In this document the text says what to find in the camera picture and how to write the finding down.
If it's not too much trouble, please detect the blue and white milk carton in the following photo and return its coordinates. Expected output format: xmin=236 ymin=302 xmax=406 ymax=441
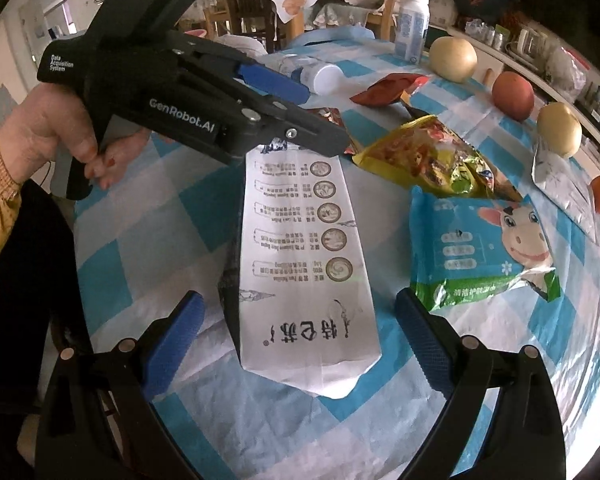
xmin=531 ymin=139 xmax=600 ymax=247
xmin=219 ymin=140 xmax=383 ymax=401

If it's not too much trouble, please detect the row of small jars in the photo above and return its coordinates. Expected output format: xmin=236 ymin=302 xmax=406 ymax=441
xmin=465 ymin=19 xmax=511 ymax=51

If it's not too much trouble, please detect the red apple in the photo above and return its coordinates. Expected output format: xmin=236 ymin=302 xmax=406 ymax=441
xmin=491 ymin=71 xmax=536 ymax=122

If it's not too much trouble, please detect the person's torso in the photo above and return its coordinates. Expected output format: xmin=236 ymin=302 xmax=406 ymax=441
xmin=0 ymin=180 xmax=96 ymax=480

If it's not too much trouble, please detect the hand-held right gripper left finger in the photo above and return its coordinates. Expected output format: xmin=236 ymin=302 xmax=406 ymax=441
xmin=35 ymin=290 xmax=216 ymax=480

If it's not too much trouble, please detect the person's left hand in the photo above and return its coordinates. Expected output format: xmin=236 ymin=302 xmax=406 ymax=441
xmin=0 ymin=81 xmax=151 ymax=191

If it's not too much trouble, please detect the blue white checked tablecloth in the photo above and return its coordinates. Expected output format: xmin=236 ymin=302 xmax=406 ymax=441
xmin=72 ymin=35 xmax=600 ymax=480

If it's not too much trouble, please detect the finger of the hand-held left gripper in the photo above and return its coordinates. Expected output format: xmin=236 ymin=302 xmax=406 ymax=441
xmin=167 ymin=31 xmax=310 ymax=102
xmin=215 ymin=85 xmax=352 ymax=157

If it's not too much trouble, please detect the red snack wrapper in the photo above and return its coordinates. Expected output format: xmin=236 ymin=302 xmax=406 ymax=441
xmin=350 ymin=74 xmax=429 ymax=107

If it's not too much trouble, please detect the dark red printed snack packet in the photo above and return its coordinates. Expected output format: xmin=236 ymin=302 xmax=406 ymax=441
xmin=319 ymin=107 xmax=362 ymax=157

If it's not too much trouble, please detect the upright white plastic bottle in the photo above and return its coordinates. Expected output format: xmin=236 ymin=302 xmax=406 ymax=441
xmin=394 ymin=0 xmax=431 ymax=63

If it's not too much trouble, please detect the glass pitcher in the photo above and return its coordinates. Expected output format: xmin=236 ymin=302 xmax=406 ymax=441
xmin=512 ymin=27 xmax=546 ymax=63

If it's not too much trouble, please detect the light wooden chair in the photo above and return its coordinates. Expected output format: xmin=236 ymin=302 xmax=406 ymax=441
xmin=202 ymin=0 xmax=406 ymax=43

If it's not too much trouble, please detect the large yellow pear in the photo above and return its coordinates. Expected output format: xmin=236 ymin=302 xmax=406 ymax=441
xmin=428 ymin=37 xmax=478 ymax=83

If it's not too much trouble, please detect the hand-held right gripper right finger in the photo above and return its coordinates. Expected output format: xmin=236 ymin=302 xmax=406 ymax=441
xmin=395 ymin=287 xmax=566 ymax=480

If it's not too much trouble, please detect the small yellow pear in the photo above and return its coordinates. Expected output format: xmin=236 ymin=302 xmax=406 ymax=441
xmin=536 ymin=101 xmax=582 ymax=158

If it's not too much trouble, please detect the yellow snack packet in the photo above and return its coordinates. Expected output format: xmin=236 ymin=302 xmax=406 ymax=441
xmin=352 ymin=115 xmax=496 ymax=198

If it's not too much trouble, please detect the blue cloth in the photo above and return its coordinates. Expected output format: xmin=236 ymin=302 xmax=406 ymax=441
xmin=292 ymin=27 xmax=376 ymax=48

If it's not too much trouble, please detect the green cow-print wipes pack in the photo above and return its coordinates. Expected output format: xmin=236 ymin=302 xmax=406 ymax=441
xmin=410 ymin=185 xmax=562 ymax=313

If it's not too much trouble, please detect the crushed white plastic bottle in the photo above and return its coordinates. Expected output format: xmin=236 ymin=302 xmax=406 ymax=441
xmin=275 ymin=55 xmax=342 ymax=95

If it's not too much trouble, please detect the clear plastic bag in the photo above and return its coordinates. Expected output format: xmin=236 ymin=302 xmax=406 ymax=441
xmin=547 ymin=45 xmax=588 ymax=103

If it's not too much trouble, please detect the grey lace seat cover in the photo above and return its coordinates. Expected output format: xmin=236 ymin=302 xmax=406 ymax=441
xmin=307 ymin=2 xmax=381 ymax=31

